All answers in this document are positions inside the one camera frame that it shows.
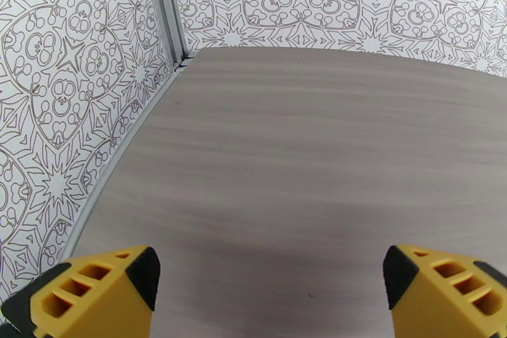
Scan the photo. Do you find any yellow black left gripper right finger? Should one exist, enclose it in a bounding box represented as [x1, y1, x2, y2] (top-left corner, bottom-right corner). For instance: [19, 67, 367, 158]
[382, 245, 507, 338]

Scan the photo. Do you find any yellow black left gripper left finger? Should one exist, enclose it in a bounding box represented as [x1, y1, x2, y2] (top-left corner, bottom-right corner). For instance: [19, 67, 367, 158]
[0, 245, 161, 338]

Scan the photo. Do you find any aluminium side rail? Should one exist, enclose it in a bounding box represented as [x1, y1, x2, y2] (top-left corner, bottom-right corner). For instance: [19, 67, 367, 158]
[59, 66, 187, 261]

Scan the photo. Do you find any aluminium corner post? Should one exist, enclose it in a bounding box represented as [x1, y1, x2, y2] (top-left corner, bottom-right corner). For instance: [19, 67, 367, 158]
[144, 0, 189, 72]

